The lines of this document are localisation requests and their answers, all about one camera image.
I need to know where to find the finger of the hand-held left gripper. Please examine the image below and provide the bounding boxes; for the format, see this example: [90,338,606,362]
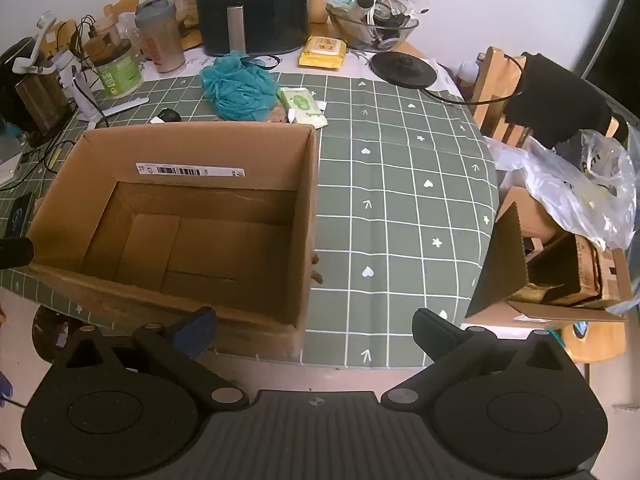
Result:
[0,237,35,269]

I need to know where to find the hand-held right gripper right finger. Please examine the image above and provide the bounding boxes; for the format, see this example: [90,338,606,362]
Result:
[381,308,581,406]

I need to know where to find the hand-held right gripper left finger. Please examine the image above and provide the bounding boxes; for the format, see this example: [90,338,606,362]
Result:
[60,306,249,410]

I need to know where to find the small black box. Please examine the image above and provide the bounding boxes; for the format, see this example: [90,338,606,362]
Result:
[5,191,36,238]

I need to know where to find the large cardboard box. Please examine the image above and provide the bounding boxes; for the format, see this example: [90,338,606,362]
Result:
[25,121,325,361]

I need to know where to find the teal bath loofah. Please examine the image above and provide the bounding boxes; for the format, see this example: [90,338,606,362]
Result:
[200,51,279,122]

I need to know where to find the green tissue pack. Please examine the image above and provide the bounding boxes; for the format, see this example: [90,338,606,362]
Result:
[277,86,328,128]

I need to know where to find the white adapter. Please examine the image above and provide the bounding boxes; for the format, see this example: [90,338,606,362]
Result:
[0,152,23,188]

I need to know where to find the small cardboard box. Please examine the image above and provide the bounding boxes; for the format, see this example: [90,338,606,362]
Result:
[464,186,632,332]

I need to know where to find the black appliance with wood panel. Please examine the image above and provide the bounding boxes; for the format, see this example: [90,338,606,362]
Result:
[0,37,73,148]

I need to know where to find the white stand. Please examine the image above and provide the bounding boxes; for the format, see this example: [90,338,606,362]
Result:
[52,51,149,122]

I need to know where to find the white phone holder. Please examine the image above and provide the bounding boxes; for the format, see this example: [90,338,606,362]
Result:
[12,10,57,73]

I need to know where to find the white plastic bag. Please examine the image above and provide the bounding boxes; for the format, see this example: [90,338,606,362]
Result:
[482,129,638,251]

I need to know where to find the green label jar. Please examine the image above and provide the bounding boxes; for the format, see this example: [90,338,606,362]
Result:
[95,40,145,98]

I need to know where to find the wooden block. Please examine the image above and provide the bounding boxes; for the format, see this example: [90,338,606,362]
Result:
[82,30,123,63]

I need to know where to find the grey lid shaker bottle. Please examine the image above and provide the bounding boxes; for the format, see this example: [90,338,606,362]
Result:
[134,0,187,75]

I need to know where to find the black kettle base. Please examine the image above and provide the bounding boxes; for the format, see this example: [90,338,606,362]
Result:
[370,52,439,90]

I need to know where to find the black cloth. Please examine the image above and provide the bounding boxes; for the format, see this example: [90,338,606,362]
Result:
[502,51,613,150]

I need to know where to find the white printed table runner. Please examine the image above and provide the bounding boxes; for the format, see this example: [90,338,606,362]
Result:
[145,50,453,92]

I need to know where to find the yellow wet wipes pack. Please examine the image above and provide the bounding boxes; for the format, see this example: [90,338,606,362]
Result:
[298,36,347,70]

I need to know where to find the glass bowl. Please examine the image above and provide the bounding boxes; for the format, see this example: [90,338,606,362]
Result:
[326,2,420,53]

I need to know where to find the black air fryer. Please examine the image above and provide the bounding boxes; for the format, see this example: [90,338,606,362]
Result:
[191,0,312,57]

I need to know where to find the black power cable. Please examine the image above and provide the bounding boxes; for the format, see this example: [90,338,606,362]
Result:
[422,52,528,107]

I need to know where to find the black cord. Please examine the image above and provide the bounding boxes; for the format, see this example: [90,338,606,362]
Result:
[240,52,281,69]

